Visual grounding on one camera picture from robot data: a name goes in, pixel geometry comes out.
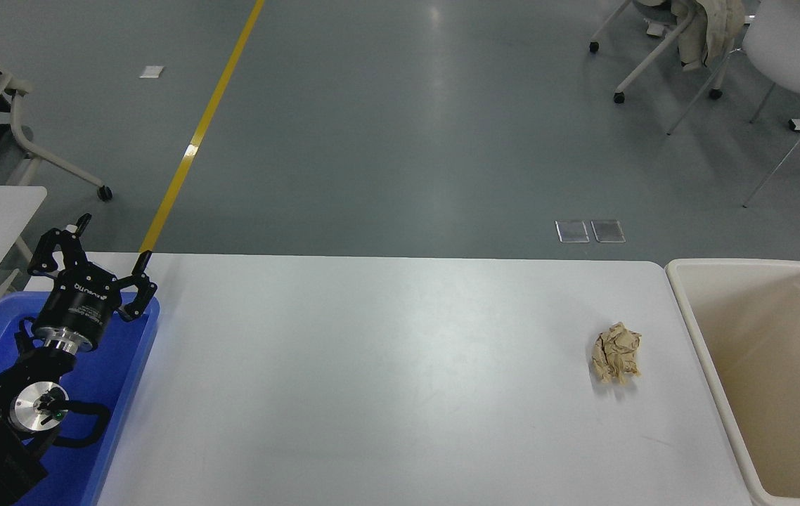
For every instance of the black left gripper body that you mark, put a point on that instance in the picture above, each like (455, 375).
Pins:
(84, 306)

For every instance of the white rolling chair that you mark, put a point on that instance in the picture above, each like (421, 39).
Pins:
(618, 97)
(104, 192)

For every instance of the silver floor plate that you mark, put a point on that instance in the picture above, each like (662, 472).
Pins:
(572, 231)
(608, 231)

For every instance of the crumpled tan paper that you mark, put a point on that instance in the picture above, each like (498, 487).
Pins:
(616, 353)

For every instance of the white paper slip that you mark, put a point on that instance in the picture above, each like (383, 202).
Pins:
(152, 71)

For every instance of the blue plastic tray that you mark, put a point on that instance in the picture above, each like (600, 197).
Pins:
(115, 379)

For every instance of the large pale plastic bin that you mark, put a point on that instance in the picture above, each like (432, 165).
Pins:
(765, 351)

